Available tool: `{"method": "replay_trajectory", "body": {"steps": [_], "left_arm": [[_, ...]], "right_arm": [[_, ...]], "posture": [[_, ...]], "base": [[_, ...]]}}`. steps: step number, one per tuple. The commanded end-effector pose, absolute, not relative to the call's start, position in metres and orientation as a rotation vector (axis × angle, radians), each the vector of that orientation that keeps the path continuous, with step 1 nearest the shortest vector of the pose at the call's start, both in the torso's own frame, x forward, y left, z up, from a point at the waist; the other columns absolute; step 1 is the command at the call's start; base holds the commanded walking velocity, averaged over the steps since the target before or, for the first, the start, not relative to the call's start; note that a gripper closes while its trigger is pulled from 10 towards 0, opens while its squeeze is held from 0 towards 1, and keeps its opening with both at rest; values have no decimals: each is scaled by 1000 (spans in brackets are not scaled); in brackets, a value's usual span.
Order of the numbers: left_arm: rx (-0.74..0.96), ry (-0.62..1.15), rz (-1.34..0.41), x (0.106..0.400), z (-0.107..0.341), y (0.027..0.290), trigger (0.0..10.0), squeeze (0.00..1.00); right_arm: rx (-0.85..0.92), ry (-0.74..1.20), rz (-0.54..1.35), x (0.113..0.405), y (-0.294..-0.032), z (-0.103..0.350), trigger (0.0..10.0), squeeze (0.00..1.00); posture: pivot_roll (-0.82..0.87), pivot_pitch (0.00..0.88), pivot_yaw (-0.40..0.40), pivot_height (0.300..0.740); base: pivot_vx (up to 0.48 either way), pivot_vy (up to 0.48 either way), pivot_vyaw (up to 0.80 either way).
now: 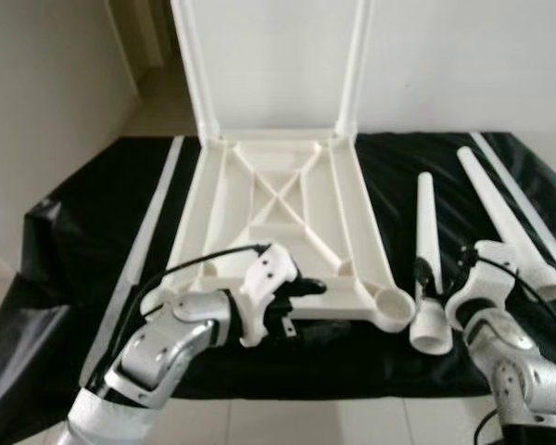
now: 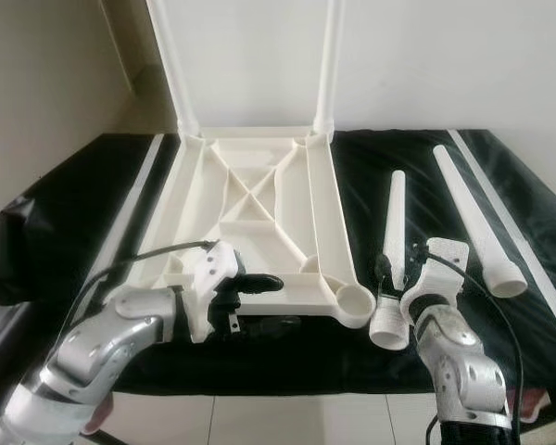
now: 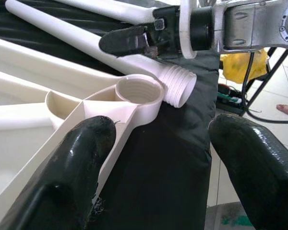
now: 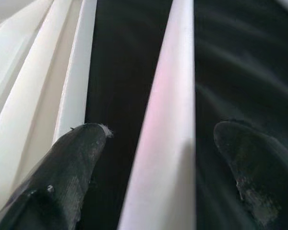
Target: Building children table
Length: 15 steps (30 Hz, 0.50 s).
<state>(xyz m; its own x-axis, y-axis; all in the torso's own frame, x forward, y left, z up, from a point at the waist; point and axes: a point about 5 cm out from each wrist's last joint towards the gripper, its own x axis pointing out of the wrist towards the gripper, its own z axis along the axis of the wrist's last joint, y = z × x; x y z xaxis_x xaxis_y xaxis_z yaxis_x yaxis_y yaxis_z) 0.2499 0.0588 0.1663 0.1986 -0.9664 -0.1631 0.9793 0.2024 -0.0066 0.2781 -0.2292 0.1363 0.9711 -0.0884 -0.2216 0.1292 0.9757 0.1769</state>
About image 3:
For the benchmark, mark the black metal table frame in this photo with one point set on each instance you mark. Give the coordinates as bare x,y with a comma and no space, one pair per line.
273,72

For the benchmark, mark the white plastic table top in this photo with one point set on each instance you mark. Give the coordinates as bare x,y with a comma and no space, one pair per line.
139,105

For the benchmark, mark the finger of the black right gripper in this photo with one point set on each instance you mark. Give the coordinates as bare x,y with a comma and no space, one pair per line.
120,42

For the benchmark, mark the white plastic table leg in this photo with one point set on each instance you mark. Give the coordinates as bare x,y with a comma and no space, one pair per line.
62,31
110,9

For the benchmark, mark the yellow plastic bag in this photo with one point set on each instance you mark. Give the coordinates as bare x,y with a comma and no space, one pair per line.
237,64

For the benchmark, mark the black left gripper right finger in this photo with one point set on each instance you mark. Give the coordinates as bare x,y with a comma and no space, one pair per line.
259,172

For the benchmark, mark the bare human foot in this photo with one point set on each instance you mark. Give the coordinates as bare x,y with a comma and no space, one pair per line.
286,110

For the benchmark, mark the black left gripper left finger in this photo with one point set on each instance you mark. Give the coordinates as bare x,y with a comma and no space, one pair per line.
62,179

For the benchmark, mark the black table cloth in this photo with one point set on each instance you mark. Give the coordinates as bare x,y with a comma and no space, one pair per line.
170,155

